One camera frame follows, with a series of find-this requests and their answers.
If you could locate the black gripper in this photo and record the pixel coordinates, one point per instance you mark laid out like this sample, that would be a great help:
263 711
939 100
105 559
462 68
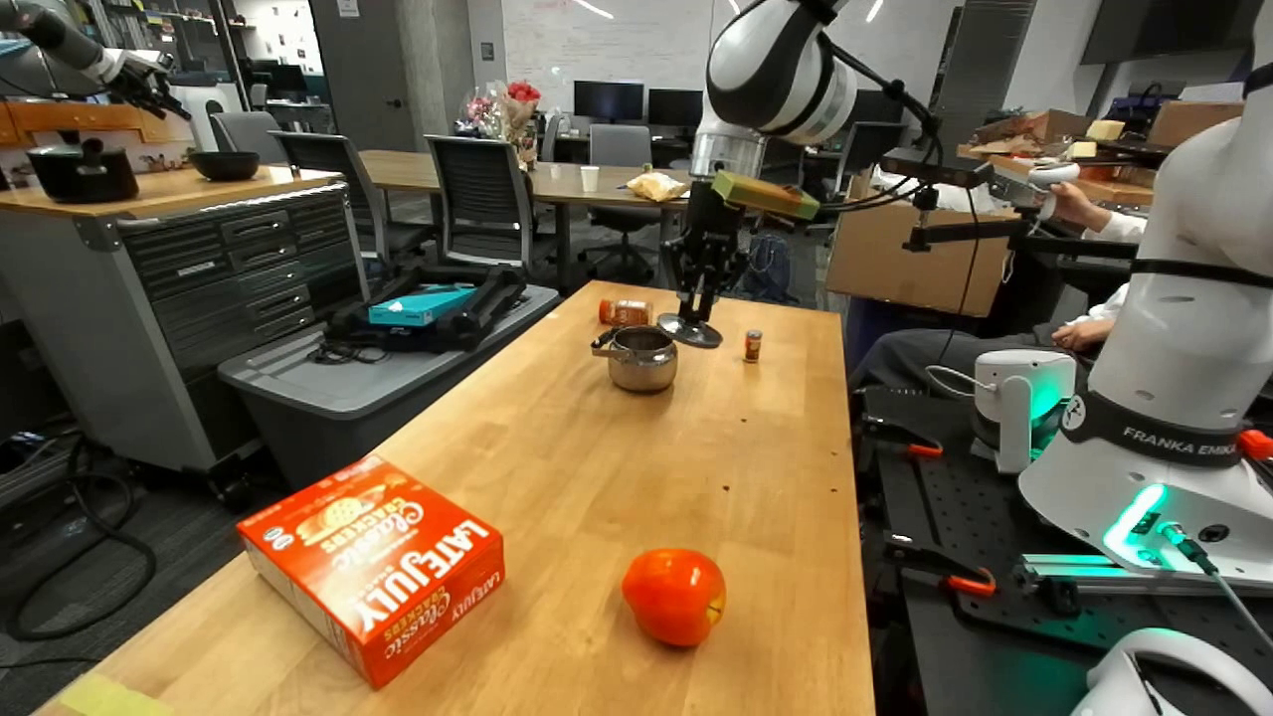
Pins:
706 254

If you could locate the steel kettle lid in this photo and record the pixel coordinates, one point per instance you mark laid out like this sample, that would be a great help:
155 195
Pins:
690 331

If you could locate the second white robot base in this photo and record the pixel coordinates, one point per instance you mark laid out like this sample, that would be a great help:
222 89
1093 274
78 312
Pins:
1146 451

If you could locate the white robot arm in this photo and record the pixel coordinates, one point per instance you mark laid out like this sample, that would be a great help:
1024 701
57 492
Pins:
768 79

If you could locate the steel kettle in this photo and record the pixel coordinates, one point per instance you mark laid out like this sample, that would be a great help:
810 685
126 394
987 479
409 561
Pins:
642 360

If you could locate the small grey-capped bottle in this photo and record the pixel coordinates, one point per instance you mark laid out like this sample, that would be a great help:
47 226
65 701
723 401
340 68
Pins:
755 343

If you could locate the orange spice jar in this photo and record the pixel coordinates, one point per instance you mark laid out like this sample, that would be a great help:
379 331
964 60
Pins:
622 312

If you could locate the cardboard box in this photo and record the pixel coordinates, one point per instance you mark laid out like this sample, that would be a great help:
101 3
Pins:
875 256

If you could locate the grey office chair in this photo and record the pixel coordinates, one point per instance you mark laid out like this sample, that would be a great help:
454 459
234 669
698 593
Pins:
486 210

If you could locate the teal black bag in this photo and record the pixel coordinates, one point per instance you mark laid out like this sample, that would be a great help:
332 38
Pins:
426 312

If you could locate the red apple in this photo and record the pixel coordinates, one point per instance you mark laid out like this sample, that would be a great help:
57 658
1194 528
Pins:
672 593

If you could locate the grey storage bin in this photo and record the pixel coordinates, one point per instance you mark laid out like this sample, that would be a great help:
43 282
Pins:
320 414

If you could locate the orange Late July cracker box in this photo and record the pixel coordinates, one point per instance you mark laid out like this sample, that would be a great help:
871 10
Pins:
377 561

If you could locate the black bowl on cabinet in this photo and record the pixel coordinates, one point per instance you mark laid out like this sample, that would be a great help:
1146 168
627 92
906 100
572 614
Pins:
226 164

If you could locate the grey drawer cabinet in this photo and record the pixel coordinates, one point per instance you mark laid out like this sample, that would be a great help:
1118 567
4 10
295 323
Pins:
137 304

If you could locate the black pot on cabinet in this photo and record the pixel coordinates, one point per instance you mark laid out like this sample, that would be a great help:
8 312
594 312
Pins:
84 172

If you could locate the orange handled clamp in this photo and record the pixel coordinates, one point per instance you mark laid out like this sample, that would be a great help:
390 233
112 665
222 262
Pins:
952 575

